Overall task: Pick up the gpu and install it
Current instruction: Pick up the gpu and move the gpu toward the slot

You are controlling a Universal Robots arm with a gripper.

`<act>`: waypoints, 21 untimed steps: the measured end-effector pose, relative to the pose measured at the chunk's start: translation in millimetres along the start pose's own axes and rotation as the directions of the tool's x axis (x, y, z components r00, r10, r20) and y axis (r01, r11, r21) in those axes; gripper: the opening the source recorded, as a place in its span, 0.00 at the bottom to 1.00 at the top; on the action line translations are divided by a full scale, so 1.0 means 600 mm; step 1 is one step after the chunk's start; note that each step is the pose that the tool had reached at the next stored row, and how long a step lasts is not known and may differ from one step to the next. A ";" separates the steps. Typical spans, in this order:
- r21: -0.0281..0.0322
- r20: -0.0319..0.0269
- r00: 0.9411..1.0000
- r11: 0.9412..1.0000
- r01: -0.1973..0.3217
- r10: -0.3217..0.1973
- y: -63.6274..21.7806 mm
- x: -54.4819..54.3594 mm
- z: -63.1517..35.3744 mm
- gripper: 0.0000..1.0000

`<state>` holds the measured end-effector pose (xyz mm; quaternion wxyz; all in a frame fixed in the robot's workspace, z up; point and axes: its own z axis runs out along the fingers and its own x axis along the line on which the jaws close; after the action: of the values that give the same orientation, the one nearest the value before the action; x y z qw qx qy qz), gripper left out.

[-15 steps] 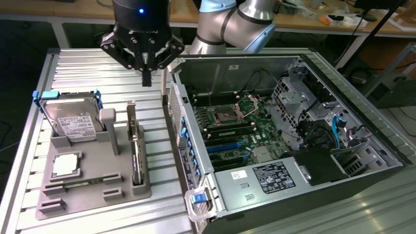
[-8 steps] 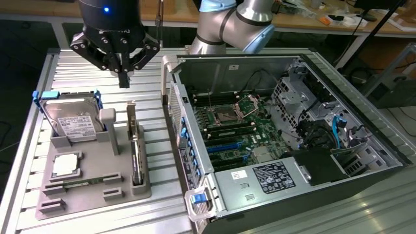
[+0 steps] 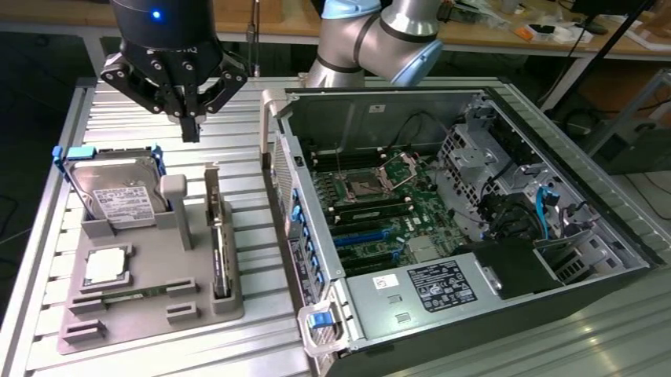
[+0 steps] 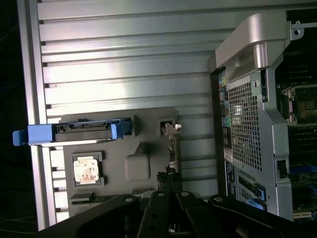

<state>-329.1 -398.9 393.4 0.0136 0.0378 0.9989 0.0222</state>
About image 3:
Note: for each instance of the CPU socket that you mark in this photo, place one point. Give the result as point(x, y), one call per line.
point(363, 187)

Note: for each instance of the socket locking lever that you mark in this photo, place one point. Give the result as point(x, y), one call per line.
point(340, 161)

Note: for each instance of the grey disk bay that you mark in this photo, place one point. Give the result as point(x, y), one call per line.
point(576, 259)

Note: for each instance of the black plastic shroud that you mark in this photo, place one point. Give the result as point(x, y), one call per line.
point(508, 267)

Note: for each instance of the blue expansion slot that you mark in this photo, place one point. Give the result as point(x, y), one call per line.
point(362, 238)

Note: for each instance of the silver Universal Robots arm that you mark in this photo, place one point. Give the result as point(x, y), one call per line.
point(367, 43)

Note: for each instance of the Nvidia graphics card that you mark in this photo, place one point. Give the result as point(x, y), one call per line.
point(222, 259)

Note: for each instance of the open socket cover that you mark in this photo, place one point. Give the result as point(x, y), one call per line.
point(400, 169)

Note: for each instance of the black installed RAM stick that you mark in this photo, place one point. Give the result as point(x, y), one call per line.
point(372, 213)

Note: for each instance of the grey power supply unit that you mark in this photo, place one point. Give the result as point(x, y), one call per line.
point(408, 298)

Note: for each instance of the black open PC case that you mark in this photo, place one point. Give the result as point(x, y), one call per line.
point(524, 322)

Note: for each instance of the hard disk in blue carrier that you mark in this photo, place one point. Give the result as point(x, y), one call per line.
point(118, 184)

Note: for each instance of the grey metal frame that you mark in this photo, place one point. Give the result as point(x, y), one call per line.
point(628, 106)

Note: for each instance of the white item on desk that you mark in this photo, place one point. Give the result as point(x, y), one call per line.
point(560, 34)

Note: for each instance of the green RAM stick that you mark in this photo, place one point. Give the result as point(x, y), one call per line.
point(136, 294)

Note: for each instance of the grey parts rack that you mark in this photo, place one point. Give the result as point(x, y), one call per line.
point(152, 259)

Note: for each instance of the green motherboard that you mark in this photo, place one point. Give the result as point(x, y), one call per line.
point(424, 231)

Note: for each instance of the black slanted pole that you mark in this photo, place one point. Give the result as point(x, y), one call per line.
point(598, 54)

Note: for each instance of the perforated metal drive cage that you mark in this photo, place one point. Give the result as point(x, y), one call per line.
point(466, 153)

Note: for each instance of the wooden desk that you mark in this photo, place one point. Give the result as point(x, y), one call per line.
point(283, 25)

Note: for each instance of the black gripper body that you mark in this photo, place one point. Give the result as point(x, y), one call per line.
point(167, 39)

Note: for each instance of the black monitor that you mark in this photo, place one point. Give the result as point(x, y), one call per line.
point(592, 8)

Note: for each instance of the silver CPU chip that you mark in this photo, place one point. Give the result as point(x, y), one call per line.
point(104, 266)

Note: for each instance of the blue case latch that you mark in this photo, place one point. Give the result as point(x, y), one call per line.
point(319, 320)

